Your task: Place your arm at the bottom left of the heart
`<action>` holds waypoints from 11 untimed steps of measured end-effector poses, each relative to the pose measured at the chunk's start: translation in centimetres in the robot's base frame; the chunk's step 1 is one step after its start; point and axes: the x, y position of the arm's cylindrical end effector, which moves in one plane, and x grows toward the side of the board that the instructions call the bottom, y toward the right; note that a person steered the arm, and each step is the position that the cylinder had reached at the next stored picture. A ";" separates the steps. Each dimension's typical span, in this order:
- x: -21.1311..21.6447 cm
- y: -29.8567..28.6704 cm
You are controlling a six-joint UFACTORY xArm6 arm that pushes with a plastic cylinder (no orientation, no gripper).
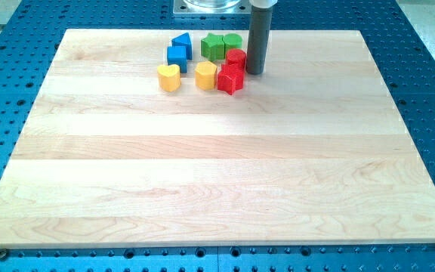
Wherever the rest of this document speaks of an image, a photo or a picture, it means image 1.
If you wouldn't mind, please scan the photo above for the yellow pentagon block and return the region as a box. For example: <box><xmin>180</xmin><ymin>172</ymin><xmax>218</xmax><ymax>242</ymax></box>
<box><xmin>195</xmin><ymin>61</ymin><xmax>218</xmax><ymax>91</ymax></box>

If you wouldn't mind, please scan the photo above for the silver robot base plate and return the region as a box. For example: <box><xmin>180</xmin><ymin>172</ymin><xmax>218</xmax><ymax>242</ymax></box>
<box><xmin>173</xmin><ymin>0</ymin><xmax>251</xmax><ymax>16</ymax></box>

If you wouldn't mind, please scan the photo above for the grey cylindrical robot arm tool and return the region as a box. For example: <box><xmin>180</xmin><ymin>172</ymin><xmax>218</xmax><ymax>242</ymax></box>
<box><xmin>245</xmin><ymin>0</ymin><xmax>277</xmax><ymax>75</ymax></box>

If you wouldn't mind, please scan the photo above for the red cylinder block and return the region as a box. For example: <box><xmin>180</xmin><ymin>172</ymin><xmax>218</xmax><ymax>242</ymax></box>
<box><xmin>225</xmin><ymin>48</ymin><xmax>247</xmax><ymax>70</ymax></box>

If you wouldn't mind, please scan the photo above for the yellow heart block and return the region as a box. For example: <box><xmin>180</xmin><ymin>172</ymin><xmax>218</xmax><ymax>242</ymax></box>
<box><xmin>157</xmin><ymin>64</ymin><xmax>181</xmax><ymax>92</ymax></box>

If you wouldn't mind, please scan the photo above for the light wooden board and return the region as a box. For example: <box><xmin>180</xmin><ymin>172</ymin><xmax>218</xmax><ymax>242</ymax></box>
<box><xmin>0</xmin><ymin>29</ymin><xmax>435</xmax><ymax>249</ymax></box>

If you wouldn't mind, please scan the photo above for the blue cube block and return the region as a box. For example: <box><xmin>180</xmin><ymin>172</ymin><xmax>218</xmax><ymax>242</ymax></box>
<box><xmin>166</xmin><ymin>46</ymin><xmax>187</xmax><ymax>73</ymax></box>

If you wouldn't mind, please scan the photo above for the red star block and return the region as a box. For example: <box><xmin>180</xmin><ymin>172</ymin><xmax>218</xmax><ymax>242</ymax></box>
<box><xmin>217</xmin><ymin>63</ymin><xmax>245</xmax><ymax>95</ymax></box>

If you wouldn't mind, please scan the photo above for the blue perforated metal table plate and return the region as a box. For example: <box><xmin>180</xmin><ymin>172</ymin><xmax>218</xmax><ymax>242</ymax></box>
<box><xmin>0</xmin><ymin>0</ymin><xmax>435</xmax><ymax>271</ymax></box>

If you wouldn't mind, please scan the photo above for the green star block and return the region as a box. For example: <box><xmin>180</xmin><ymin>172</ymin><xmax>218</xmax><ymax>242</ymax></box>
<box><xmin>201</xmin><ymin>33</ymin><xmax>225</xmax><ymax>61</ymax></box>

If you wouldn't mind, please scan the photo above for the green cylinder block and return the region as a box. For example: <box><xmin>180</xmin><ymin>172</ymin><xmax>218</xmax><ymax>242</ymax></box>
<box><xmin>222</xmin><ymin>33</ymin><xmax>242</xmax><ymax>53</ymax></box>

